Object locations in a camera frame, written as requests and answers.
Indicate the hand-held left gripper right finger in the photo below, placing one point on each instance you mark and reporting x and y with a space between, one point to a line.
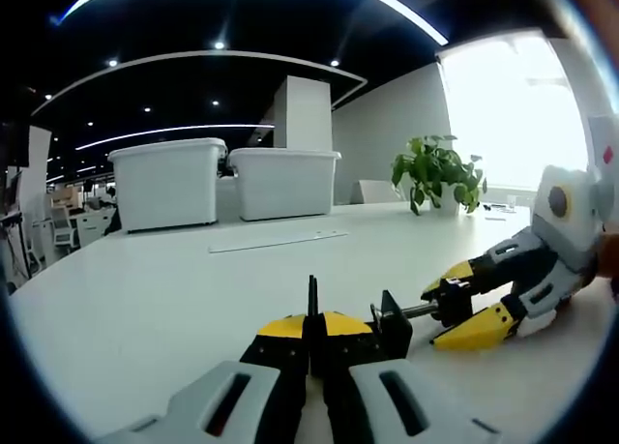
348 366

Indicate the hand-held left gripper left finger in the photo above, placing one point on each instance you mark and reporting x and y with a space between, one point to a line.
275 362

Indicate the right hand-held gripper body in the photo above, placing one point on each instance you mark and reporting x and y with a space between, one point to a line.
575 231

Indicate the black clamp fixture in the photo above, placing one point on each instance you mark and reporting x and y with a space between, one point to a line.
396 333

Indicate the white desk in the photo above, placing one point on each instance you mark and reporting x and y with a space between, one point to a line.
169 289

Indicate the person's right hand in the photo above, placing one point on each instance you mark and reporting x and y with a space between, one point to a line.
610 260

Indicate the green potted plant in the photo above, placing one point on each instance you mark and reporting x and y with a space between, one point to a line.
437 173

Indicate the white folded card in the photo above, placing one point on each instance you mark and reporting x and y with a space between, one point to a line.
372 195

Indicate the white storage box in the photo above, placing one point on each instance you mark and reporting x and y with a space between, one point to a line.
285 185
167 187

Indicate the white office chair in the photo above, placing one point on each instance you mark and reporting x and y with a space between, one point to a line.
65 226

